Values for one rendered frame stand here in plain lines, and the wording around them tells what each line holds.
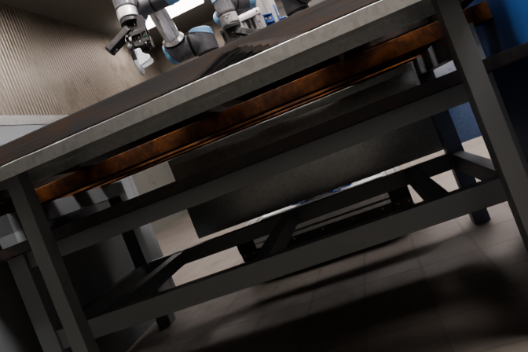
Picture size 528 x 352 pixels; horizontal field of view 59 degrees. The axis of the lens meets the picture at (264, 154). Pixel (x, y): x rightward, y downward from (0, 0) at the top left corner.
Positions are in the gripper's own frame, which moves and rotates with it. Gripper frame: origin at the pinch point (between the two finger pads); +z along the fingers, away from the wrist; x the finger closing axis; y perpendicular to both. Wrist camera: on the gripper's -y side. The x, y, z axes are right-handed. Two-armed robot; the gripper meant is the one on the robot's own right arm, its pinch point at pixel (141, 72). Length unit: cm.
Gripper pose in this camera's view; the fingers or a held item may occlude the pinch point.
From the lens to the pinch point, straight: 174.3
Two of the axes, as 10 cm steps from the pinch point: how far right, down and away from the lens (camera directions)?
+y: 9.4, -3.5, -0.3
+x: 1.0, 1.7, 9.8
